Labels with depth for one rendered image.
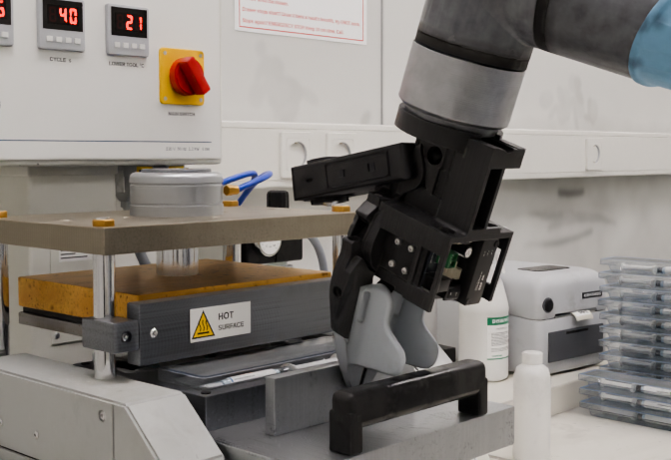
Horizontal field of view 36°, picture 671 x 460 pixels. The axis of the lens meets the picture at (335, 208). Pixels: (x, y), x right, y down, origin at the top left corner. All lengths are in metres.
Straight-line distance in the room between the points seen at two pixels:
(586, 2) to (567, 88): 1.70
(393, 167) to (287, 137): 0.88
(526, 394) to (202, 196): 0.68
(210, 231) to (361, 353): 0.16
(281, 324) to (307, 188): 0.15
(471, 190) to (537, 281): 1.07
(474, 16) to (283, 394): 0.28
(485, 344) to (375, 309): 0.99
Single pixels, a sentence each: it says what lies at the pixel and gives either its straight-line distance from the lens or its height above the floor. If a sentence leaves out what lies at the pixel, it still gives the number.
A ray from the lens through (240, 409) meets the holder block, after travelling 0.76.
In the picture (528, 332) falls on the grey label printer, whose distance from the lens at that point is 1.74.
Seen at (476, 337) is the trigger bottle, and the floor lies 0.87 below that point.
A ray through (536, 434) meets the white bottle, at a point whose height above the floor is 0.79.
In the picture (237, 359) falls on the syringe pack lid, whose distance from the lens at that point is 0.81.
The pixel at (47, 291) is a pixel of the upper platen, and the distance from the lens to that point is 0.88.
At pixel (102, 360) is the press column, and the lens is 0.77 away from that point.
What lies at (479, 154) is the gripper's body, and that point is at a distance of 0.66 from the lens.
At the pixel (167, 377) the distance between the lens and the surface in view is 0.78.
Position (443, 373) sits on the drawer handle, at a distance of 0.74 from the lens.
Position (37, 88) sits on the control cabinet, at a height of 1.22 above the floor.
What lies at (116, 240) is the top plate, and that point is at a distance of 0.76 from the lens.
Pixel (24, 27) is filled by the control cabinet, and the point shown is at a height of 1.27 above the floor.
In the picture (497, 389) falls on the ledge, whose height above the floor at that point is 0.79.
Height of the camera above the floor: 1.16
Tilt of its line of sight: 3 degrees down
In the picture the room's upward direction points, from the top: straight up
